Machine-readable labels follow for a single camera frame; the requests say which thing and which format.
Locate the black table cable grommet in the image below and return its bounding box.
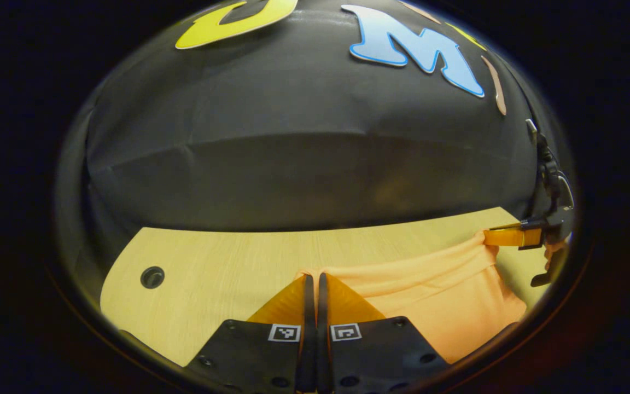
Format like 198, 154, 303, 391
139, 266, 166, 290

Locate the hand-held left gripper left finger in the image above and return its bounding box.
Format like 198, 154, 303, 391
184, 274, 317, 394

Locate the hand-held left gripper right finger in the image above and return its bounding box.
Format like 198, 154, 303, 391
317, 272, 451, 394

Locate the black backdrop cloth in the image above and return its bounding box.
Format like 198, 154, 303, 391
55, 0, 567, 329

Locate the orange T-shirt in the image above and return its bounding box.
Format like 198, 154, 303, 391
296, 230, 529, 364

